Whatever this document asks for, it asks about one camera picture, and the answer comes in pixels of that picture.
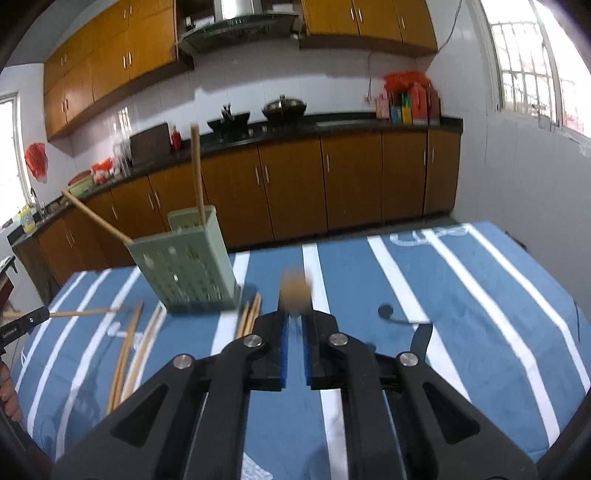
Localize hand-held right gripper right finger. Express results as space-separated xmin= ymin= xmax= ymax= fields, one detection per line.
xmin=302 ymin=310 xmax=540 ymax=480

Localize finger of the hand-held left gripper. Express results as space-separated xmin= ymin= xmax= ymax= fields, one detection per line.
xmin=17 ymin=306 xmax=50 ymax=334

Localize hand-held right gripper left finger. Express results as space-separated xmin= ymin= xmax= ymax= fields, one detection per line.
xmin=51 ymin=294 xmax=290 ymax=480

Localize green perforated utensil holder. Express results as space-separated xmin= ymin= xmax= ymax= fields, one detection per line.
xmin=127 ymin=206 xmax=241 ymax=315

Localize person's left hand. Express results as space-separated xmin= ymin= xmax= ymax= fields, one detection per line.
xmin=0 ymin=364 xmax=23 ymax=422

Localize blue striped tablecloth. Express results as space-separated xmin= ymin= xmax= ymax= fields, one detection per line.
xmin=9 ymin=222 xmax=585 ymax=480

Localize sliding kitchen window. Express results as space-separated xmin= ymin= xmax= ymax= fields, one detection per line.
xmin=0 ymin=95 xmax=28 ymax=222

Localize red and white packet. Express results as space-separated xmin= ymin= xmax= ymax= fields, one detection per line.
xmin=91 ymin=157 xmax=115 ymax=182

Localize wooden lower kitchen cabinets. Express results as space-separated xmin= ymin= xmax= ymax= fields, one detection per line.
xmin=14 ymin=129 xmax=462 ymax=287

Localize glass jars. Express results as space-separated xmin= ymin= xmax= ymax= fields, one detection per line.
xmin=113 ymin=138 xmax=132 ymax=174

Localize dark wooden cutting board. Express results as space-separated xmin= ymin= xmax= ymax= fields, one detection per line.
xmin=129 ymin=122 xmax=172 ymax=168

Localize gas stove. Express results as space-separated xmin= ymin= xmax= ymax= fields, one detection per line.
xmin=208 ymin=119 xmax=324 ymax=140

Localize black cooking pot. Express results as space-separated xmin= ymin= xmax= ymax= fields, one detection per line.
xmin=207 ymin=105 xmax=251 ymax=132

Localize wok with lid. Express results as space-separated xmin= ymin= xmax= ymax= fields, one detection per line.
xmin=262 ymin=95 xmax=308 ymax=121

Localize crumpled red plastic bag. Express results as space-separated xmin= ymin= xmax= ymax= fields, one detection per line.
xmin=384 ymin=71 xmax=432 ymax=93

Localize steel range hood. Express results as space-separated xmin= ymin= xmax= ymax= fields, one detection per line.
xmin=178 ymin=0 xmax=301 ymax=56

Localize barred kitchen window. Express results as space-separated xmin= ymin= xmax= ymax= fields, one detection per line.
xmin=480 ymin=0 xmax=591 ymax=139

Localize wooden upper wall cabinets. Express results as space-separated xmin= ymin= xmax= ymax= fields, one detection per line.
xmin=44 ymin=0 xmax=438 ymax=141

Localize wall cable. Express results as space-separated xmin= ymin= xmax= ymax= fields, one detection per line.
xmin=366 ymin=0 xmax=463 ymax=101

